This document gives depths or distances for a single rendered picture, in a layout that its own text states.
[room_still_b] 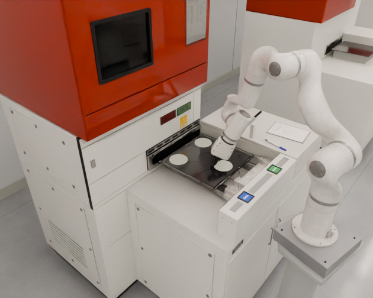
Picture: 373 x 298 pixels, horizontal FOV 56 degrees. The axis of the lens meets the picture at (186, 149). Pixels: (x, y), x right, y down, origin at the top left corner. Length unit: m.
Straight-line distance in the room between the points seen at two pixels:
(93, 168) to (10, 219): 1.60
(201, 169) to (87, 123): 0.66
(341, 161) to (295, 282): 0.68
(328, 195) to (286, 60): 0.53
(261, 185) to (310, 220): 0.28
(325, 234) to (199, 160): 0.73
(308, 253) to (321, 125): 0.51
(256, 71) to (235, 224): 0.64
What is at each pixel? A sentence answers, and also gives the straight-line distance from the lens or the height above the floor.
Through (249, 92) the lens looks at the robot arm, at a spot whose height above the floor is 1.35.
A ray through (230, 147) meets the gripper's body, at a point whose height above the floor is 1.03.
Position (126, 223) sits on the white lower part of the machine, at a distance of 1.98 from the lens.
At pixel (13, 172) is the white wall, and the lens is 3.29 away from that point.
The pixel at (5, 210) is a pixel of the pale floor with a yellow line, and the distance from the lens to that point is 3.23.
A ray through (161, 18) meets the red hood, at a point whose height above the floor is 1.62.
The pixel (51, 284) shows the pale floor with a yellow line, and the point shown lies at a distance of 2.59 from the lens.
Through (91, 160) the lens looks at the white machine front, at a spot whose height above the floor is 1.09.
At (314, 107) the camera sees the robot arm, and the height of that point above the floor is 1.41.
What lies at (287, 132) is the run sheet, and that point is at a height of 0.97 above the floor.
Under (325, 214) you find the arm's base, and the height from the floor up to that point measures 1.02.
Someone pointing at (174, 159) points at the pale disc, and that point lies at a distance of 1.88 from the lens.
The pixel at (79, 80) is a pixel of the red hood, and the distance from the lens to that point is 1.36.
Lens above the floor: 2.00
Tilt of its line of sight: 34 degrees down
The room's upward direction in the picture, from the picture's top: straight up
